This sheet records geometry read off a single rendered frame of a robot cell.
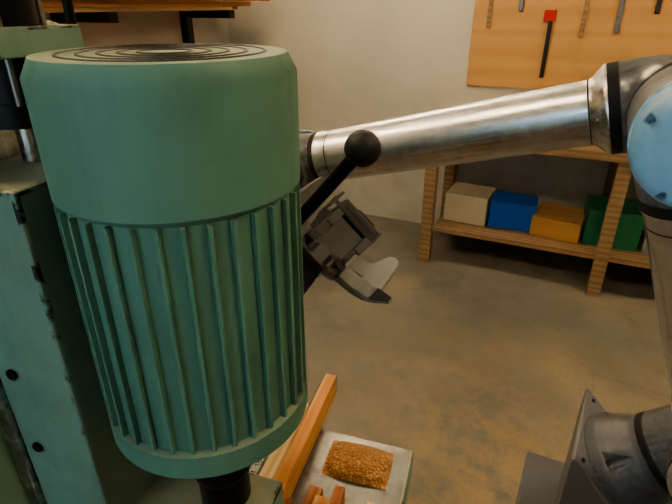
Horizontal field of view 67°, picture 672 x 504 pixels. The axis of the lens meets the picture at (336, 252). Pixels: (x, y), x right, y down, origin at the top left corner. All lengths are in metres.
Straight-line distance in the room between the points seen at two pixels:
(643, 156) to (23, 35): 0.53
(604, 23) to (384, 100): 1.43
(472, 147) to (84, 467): 0.60
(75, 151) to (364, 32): 3.58
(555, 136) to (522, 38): 2.84
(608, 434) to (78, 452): 0.89
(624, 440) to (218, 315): 0.88
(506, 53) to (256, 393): 3.31
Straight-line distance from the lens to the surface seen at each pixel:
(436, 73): 3.70
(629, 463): 1.10
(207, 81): 0.30
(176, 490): 0.62
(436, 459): 2.08
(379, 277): 0.56
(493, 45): 3.59
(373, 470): 0.82
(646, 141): 0.58
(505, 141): 0.75
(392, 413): 2.22
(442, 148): 0.76
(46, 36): 0.45
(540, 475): 1.37
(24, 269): 0.43
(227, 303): 0.35
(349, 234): 0.60
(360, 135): 0.47
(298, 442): 0.82
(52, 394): 0.50
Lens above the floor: 1.53
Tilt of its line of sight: 26 degrees down
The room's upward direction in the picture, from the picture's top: straight up
